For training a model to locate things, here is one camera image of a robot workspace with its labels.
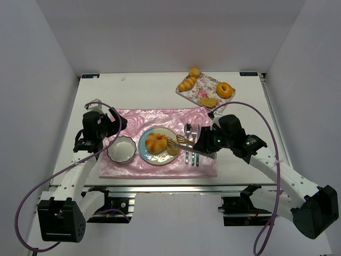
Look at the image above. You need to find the small round muffin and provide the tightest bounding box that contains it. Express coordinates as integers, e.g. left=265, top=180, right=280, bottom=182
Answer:
left=166, top=140, right=180, bottom=156

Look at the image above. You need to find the orange striped ring bread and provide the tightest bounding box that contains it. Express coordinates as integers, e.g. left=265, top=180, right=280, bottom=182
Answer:
left=145, top=133, right=167, bottom=155

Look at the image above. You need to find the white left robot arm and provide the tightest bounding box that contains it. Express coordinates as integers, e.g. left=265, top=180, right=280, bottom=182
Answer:
left=37, top=109, right=127, bottom=243

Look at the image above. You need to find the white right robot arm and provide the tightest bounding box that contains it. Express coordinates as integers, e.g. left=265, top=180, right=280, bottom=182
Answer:
left=193, top=113, right=339, bottom=239

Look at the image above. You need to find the flat seeded bread slice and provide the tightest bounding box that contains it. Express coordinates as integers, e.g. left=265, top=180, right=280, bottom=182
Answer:
left=198, top=97, right=217, bottom=108

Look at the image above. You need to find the striped long bread roll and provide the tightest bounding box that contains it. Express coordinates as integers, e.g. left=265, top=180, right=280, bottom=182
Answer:
left=177, top=77, right=197, bottom=92

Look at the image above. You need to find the white scalloped bowl black rim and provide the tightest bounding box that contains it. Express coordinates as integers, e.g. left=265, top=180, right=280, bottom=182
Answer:
left=107, top=136, right=137, bottom=164

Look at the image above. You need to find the pink rose satin placemat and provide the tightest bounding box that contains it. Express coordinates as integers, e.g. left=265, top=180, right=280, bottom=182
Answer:
left=99, top=107, right=217, bottom=179

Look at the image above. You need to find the golden bagel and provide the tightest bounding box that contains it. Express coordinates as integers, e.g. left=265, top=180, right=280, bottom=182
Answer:
left=216, top=82, right=234, bottom=98

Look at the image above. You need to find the blue label left corner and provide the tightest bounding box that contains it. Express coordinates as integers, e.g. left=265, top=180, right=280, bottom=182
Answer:
left=81, top=74, right=100, bottom=79

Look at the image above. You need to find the blue label corner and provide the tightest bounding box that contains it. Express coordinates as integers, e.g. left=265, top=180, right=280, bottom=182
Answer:
left=239, top=71, right=258, bottom=76
left=81, top=74, right=100, bottom=79

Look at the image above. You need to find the floral serving tray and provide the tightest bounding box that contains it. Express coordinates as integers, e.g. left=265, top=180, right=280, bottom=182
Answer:
left=175, top=73, right=236, bottom=113

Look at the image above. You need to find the blue label right corner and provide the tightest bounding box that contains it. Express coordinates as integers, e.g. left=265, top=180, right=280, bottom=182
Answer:
left=239, top=71, right=258, bottom=76

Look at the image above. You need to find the blue and cream plate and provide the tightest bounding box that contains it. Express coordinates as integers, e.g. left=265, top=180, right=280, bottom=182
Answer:
left=138, top=126, right=179, bottom=165

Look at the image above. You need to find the round bun at tray top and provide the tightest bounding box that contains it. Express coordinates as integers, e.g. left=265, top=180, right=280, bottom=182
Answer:
left=189, top=67, right=201, bottom=78

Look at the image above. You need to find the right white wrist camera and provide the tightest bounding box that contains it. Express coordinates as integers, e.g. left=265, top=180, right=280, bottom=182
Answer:
left=210, top=113, right=223, bottom=131

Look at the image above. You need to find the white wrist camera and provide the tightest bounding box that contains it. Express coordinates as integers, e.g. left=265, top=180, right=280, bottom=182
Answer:
left=84, top=99, right=103, bottom=114
left=210, top=113, right=223, bottom=131

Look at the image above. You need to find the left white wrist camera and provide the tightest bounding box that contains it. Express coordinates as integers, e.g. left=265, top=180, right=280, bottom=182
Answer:
left=84, top=99, right=103, bottom=114

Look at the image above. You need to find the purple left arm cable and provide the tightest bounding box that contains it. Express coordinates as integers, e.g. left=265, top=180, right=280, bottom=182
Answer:
left=14, top=100, right=123, bottom=253

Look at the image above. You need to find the fork with teal handle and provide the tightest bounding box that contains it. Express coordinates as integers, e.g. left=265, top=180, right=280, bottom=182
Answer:
left=191, top=124, right=198, bottom=166

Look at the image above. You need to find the spoon with teal handle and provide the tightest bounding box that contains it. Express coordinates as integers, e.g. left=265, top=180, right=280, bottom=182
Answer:
left=184, top=123, right=192, bottom=164

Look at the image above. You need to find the aluminium table frame rail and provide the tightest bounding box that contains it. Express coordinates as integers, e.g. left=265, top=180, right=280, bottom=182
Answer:
left=34, top=183, right=291, bottom=214

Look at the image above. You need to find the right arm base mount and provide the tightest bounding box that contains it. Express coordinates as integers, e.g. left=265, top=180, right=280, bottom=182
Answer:
left=218, top=184, right=272, bottom=227

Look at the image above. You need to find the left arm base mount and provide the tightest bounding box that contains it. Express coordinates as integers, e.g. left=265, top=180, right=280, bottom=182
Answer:
left=81, top=187, right=135, bottom=224

